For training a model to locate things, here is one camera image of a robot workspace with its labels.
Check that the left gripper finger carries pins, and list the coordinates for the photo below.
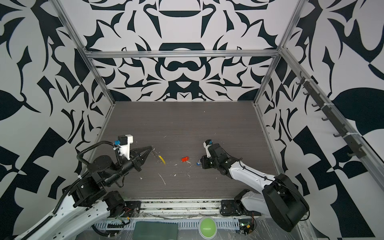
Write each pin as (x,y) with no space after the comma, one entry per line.
(141,150)
(144,154)

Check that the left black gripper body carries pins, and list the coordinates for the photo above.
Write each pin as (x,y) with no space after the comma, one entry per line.
(134,161)

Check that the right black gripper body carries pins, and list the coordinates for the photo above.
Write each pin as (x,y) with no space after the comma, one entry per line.
(207,162)

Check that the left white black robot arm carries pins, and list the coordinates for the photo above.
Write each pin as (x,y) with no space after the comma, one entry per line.
(86,201)

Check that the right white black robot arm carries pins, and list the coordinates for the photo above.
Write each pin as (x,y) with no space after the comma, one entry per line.
(273,196)

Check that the green round button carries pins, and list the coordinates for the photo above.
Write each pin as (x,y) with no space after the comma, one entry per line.
(207,228)

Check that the dark green pad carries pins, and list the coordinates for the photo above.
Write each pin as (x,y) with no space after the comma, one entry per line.
(155,231)

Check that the small circuit board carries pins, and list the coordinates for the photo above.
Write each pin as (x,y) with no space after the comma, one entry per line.
(247,226)

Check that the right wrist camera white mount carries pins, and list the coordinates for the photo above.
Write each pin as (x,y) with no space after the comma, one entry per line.
(206,145)

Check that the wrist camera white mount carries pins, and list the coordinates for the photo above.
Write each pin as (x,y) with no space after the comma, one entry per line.
(122,145)
(206,145)

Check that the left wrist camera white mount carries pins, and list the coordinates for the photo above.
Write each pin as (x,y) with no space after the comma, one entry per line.
(122,145)

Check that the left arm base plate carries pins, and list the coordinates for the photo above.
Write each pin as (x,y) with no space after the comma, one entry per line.
(131,209)

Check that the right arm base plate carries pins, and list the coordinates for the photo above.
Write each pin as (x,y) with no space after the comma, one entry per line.
(232,208)

